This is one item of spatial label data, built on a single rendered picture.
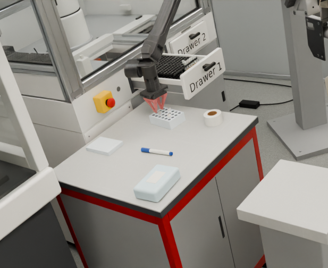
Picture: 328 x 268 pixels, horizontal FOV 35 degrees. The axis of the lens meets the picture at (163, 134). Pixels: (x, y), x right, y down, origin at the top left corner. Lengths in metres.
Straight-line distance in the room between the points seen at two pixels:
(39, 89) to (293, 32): 1.51
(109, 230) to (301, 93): 1.68
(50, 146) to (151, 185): 0.83
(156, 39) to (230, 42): 2.23
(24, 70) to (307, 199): 1.27
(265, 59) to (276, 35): 0.24
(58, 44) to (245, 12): 2.26
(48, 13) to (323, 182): 1.13
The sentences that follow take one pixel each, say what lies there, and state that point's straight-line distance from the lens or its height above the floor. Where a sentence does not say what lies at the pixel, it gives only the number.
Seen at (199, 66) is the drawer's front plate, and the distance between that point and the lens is 2.17.
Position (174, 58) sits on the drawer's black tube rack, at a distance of 2.37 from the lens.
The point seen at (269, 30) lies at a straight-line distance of 4.01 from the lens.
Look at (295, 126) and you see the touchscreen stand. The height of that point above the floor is 0.04.
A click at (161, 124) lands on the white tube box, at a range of 2.09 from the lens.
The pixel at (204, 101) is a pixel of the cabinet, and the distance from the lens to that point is 2.77.
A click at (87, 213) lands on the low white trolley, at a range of 1.98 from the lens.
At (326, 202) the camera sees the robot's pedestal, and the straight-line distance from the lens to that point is 1.55.
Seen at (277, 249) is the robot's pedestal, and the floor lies 0.60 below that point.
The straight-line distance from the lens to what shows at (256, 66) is 4.20.
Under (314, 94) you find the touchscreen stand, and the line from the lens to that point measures 3.25.
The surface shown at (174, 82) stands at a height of 0.89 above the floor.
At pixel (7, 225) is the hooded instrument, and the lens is 1.70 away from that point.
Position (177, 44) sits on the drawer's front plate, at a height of 0.90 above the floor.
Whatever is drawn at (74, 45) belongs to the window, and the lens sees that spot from 2.11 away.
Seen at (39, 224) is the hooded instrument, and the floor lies 0.71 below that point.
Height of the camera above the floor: 1.72
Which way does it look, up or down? 28 degrees down
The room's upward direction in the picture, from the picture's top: 15 degrees counter-clockwise
